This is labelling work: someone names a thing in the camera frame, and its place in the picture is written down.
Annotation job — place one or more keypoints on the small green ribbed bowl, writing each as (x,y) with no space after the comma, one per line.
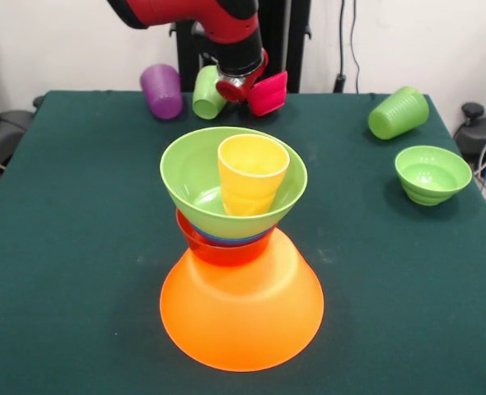
(432,173)

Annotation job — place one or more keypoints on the dark green tablecloth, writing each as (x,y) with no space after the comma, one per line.
(391,288)

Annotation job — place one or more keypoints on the pink bowl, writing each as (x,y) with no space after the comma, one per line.
(269,94)

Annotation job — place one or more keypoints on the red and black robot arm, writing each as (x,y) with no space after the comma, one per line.
(226,24)

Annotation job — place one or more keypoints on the blue ribbed bowl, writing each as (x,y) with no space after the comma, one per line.
(235,240)

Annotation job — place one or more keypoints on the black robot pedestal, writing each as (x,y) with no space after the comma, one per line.
(284,41)

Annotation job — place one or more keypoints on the green ribbed cup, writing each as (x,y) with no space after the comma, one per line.
(206,94)

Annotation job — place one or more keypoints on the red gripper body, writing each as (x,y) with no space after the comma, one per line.
(230,90)

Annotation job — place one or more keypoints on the black chair base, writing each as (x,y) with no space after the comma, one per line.
(479,131)
(8,127)

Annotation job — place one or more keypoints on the large orange bowl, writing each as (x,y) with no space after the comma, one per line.
(243,321)

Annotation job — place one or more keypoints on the green smooth cup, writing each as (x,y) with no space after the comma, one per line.
(399,111)

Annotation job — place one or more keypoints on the yellow ribbed cup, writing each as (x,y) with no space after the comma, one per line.
(251,185)

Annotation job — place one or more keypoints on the red bowl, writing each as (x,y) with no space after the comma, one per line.
(226,255)

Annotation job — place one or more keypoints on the large green bowl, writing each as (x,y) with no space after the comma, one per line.
(189,173)

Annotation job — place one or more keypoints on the purple cup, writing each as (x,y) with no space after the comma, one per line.
(162,92)

